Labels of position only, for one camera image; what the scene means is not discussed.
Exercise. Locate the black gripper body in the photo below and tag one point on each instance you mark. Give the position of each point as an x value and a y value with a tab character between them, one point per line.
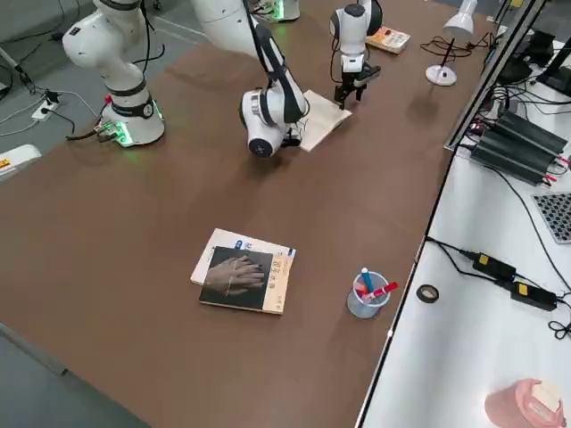
291	137
352	80

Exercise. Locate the lined paper notebook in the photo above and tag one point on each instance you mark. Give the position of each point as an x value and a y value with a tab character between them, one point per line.
321	120

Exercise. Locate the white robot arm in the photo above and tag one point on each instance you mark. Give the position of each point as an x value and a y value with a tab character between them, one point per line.
111	67
352	27

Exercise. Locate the orange illustrated book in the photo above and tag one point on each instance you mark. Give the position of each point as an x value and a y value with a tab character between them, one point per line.
392	36

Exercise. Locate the white paperback book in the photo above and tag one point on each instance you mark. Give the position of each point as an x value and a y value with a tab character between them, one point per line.
218	238

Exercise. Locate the book with hands cover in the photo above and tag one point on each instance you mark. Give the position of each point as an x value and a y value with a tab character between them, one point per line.
236	278

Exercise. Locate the blue pen in cup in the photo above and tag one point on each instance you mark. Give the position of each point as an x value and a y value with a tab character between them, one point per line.
368	280

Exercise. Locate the black finned power supply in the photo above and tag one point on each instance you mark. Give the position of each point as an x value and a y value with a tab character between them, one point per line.
508	160
531	134

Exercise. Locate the red pen in cup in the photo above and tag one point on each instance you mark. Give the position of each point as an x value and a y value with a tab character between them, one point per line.
383	290

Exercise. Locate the grey mesh pen cup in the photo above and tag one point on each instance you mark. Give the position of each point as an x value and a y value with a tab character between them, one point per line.
363	307

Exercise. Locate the black tape roll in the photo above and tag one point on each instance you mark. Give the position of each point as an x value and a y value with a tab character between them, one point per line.
419	294

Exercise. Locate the black power adapter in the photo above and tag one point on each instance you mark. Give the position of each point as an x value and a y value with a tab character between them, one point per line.
493	264
533	294

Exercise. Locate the black white checkered board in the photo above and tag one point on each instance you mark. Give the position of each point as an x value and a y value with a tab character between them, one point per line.
555	216

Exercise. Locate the white power strip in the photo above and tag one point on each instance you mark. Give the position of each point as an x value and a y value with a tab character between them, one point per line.
44	111

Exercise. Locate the white cabinet with orange label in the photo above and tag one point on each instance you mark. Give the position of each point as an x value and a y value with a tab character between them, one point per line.
18	158

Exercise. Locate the pink container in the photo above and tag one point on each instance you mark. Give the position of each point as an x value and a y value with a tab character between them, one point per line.
513	401

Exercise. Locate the aluminium frame rail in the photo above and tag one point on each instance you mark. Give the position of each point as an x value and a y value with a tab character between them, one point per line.
490	67

